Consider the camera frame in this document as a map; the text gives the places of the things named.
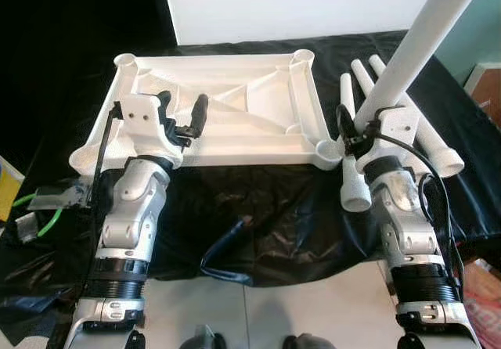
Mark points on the white board panel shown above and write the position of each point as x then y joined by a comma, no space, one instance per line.
297,5

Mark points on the white plastic table leg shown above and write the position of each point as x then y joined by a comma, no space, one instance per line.
362,71
356,192
415,44
438,142

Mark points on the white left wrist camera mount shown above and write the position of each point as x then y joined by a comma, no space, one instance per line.
145,126

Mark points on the white brown cabinet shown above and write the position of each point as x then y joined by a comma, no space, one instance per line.
487,95

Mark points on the grey robot left foot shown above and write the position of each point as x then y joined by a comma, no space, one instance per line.
203,340

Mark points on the black plastic table cover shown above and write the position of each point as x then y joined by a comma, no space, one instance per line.
274,208

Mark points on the grey robot right foot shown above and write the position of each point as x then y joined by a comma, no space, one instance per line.
309,342

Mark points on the small clear plastic bag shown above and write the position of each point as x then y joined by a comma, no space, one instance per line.
27,230

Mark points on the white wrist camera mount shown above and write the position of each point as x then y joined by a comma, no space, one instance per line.
145,126
395,130

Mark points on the red plastic bag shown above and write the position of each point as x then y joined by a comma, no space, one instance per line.
485,306

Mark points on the grey robot foot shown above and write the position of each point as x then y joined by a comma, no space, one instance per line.
203,340
309,342

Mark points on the yellow box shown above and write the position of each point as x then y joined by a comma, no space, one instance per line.
6,196

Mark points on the clear plastic package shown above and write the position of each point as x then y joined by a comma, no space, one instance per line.
55,196

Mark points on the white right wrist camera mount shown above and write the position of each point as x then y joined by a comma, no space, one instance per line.
395,130

